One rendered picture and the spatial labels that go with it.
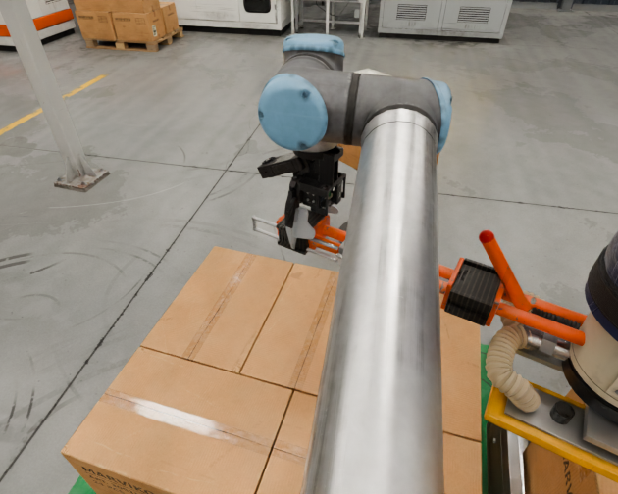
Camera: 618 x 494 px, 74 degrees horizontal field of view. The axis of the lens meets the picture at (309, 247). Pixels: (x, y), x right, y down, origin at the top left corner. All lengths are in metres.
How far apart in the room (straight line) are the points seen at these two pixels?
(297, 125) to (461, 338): 1.28
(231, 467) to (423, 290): 1.11
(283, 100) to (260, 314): 1.23
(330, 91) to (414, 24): 7.38
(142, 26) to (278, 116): 6.88
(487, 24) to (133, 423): 7.50
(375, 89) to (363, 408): 0.38
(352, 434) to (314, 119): 0.37
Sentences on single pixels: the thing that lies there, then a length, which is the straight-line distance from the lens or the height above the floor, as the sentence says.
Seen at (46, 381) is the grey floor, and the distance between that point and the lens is 2.47.
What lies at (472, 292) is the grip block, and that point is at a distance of 0.74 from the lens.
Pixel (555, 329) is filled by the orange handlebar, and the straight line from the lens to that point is 0.76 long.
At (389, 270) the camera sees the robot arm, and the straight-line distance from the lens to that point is 0.32.
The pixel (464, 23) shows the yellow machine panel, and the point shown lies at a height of 0.28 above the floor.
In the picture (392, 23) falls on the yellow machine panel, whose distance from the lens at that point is 7.90.
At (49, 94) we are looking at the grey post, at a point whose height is 0.72.
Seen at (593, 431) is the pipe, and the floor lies 1.20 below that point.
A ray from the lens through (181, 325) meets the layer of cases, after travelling 1.68.
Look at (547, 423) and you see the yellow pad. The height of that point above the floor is 1.17.
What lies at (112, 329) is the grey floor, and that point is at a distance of 2.53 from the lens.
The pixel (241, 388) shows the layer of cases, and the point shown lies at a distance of 1.47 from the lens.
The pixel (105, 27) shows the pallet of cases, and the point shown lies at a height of 0.31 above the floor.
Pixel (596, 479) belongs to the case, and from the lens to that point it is 1.06.
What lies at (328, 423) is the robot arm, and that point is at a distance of 0.27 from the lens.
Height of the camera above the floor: 1.79
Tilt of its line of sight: 40 degrees down
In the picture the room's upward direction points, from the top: straight up
